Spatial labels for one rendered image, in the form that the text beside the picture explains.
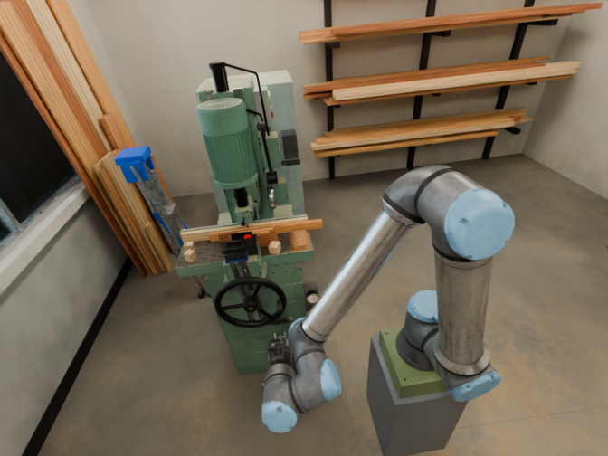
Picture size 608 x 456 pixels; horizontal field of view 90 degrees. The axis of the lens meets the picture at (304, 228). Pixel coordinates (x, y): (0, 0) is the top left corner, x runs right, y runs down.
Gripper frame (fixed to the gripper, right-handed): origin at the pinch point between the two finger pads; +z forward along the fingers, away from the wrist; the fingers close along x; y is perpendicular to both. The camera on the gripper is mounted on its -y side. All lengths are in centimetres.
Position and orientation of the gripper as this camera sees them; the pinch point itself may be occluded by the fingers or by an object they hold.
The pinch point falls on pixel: (281, 340)
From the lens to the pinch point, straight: 121.1
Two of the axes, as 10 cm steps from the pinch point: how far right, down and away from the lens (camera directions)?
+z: -0.6, -2.6, 9.6
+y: -1.2, -9.6, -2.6
